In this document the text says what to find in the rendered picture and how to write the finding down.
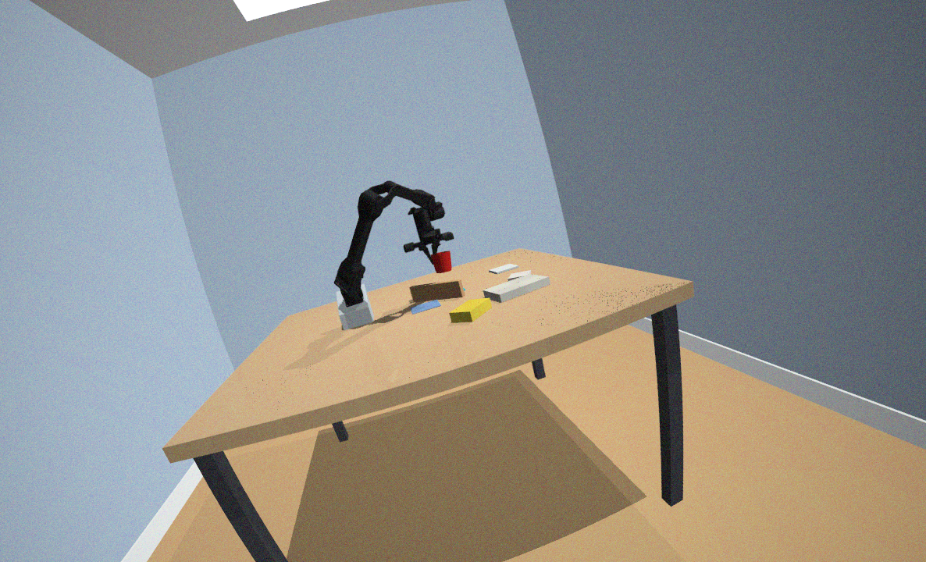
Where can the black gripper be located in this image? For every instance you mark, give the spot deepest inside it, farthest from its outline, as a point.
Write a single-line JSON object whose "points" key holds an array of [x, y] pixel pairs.
{"points": [[412, 246]]}

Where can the grey flat rectangular pad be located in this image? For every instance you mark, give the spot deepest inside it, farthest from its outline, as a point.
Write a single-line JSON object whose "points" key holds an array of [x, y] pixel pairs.
{"points": [[516, 287]]}

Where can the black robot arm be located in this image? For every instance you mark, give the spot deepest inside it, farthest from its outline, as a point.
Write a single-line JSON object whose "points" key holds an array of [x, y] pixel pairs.
{"points": [[370, 207]]}

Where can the long wooden beam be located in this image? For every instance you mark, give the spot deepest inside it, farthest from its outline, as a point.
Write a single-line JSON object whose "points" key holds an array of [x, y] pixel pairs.
{"points": [[437, 291]]}

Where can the yellow rectangular block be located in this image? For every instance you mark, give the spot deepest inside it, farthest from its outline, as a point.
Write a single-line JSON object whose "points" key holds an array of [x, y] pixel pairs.
{"points": [[470, 310]]}

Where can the red cup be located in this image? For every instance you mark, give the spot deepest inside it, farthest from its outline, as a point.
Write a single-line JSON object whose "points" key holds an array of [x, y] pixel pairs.
{"points": [[442, 261]]}

